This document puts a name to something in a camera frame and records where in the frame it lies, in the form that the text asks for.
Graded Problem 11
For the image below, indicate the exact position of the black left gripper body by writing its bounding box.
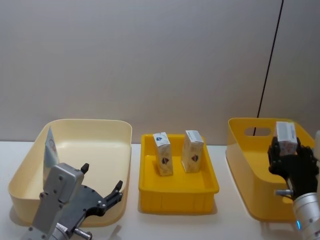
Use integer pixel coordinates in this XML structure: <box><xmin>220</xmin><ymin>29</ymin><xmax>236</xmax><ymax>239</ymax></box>
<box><xmin>57</xmin><ymin>184</ymin><xmax>106</xmax><ymax>235</ymax></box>

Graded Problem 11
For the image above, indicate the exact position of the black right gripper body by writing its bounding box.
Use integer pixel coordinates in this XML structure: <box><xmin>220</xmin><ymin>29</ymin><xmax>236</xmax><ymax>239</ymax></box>
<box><xmin>268</xmin><ymin>154</ymin><xmax>320</xmax><ymax>201</ymax></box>

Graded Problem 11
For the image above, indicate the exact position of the small white printed carton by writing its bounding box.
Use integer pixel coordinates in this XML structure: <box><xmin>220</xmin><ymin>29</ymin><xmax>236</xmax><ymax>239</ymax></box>
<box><xmin>152</xmin><ymin>131</ymin><xmax>174</xmax><ymax>177</ymax></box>
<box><xmin>180</xmin><ymin>129</ymin><xmax>205</xmax><ymax>174</ymax></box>
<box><xmin>42</xmin><ymin>126</ymin><xmax>61</xmax><ymax>185</ymax></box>
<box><xmin>275</xmin><ymin>121</ymin><xmax>299</xmax><ymax>156</ymax></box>

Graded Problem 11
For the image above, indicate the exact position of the cream plastic bin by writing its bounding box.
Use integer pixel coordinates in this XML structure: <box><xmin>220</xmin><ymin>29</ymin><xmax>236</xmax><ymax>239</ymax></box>
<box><xmin>7</xmin><ymin>118</ymin><xmax>133</xmax><ymax>228</ymax></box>

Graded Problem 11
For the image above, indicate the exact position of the shallow yellow plastic tray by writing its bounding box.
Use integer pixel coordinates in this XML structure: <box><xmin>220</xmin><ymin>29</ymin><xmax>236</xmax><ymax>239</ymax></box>
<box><xmin>138</xmin><ymin>133</ymin><xmax>221</xmax><ymax>215</ymax></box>

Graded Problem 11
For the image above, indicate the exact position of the yellow plastic bin with handle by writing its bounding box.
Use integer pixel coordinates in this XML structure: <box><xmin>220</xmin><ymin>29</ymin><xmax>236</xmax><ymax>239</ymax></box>
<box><xmin>226</xmin><ymin>117</ymin><xmax>317</xmax><ymax>222</ymax></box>

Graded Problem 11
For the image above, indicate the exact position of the left robot arm with camera bracket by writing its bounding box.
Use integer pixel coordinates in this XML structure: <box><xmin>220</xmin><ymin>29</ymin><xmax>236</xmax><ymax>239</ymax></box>
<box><xmin>21</xmin><ymin>162</ymin><xmax>93</xmax><ymax>240</ymax></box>

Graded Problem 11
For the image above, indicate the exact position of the thin black cable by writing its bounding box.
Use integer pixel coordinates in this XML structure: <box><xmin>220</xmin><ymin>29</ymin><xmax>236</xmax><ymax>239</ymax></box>
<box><xmin>252</xmin><ymin>0</ymin><xmax>285</xmax><ymax>137</ymax></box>

